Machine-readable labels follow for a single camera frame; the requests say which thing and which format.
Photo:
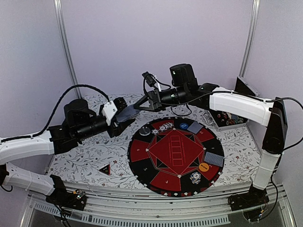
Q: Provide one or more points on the triangular red black token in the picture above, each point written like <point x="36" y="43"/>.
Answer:
<point x="105" y="169"/>

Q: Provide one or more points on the right aluminium frame post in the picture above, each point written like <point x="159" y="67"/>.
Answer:
<point x="250" y="37"/>

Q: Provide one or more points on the blue playing card deck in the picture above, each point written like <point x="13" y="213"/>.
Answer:
<point x="127" y="114"/>

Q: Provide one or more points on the white blue chip stack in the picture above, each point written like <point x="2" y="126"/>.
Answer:
<point x="195" y="178"/>

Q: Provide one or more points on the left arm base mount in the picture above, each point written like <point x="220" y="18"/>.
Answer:
<point x="74" y="200"/>

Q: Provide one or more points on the blue small blind button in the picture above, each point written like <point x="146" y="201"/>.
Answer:
<point x="184" y="126"/>

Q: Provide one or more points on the blue card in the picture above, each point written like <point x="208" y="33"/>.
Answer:
<point x="214" y="159"/>
<point x="195" y="127"/>

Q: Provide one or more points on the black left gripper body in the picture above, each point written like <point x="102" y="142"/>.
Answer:
<point x="86" y="131"/>

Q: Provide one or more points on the white blue chip row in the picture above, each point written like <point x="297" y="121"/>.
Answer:
<point x="163" y="127"/>

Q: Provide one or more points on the black dealer button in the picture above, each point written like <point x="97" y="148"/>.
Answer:
<point x="144" y="131"/>

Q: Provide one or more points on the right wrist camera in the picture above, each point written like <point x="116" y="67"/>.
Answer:
<point x="151" y="80"/>

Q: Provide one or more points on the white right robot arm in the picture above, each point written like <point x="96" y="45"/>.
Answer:
<point x="224" y="106"/>

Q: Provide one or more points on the floral patterned tablecloth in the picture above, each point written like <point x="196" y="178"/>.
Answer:
<point x="81" y="164"/>

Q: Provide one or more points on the left aluminium frame post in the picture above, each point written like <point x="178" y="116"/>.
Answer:
<point x="64" y="39"/>

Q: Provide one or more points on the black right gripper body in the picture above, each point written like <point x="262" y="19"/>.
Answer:
<point x="160" y="104"/>

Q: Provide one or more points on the round red black poker mat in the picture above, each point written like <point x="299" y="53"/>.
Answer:
<point x="164" y="162"/>

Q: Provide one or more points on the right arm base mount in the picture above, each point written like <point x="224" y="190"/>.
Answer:
<point x="251" y="204"/>

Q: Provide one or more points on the orange big blind button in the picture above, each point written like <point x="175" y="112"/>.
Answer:
<point x="204" y="167"/>

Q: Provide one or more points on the aluminium front rail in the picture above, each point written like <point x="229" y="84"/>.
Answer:
<point x="122" y="207"/>

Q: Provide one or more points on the aluminium frame post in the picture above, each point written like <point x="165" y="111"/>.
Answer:
<point x="64" y="39"/>
<point x="250" y="37"/>

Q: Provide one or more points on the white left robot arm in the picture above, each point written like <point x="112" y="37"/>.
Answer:
<point x="28" y="146"/>

